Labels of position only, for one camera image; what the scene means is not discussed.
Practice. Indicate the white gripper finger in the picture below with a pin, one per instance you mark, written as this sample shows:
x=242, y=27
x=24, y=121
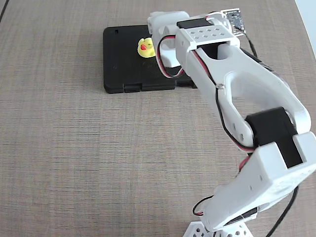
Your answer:
x=152, y=24
x=171, y=58

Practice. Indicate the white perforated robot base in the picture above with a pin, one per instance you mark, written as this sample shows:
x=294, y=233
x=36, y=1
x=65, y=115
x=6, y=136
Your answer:
x=197, y=230

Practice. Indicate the yellow rubber duck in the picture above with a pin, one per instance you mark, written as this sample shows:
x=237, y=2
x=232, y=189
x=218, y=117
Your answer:
x=146, y=48

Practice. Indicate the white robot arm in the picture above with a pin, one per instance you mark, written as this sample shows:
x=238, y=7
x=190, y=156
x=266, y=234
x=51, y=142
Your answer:
x=249, y=81

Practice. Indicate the bare camera circuit board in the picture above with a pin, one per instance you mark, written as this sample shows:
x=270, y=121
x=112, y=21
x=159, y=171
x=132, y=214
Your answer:
x=234, y=19

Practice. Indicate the black plastic flat case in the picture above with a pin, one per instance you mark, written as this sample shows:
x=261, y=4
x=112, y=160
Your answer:
x=123, y=66

